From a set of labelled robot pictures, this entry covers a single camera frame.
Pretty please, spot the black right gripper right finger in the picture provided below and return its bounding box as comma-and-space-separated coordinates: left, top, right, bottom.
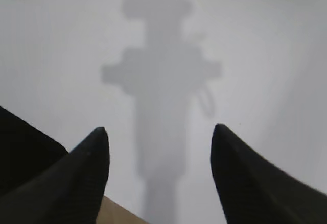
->
210, 124, 326, 223

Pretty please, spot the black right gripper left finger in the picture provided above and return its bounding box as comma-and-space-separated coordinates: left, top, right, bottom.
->
1, 127, 110, 223

